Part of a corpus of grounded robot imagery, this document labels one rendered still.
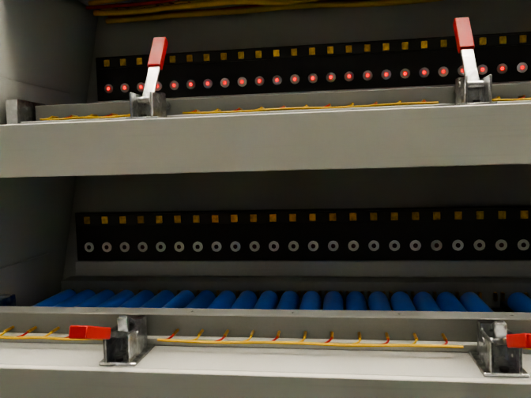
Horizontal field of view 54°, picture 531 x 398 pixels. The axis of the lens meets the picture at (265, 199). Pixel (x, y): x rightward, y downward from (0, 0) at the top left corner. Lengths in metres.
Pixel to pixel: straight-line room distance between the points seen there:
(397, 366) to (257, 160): 0.18
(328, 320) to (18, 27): 0.42
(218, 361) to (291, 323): 0.06
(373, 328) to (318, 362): 0.05
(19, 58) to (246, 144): 0.28
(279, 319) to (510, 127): 0.23
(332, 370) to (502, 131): 0.21
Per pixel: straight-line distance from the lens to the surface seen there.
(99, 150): 0.45
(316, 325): 0.42
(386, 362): 0.39
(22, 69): 0.61
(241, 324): 0.42
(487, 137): 0.42
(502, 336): 0.39
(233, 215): 0.55
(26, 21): 0.63
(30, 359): 0.45
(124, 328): 0.41
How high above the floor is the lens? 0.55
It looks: 17 degrees up
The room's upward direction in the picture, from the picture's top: 1 degrees clockwise
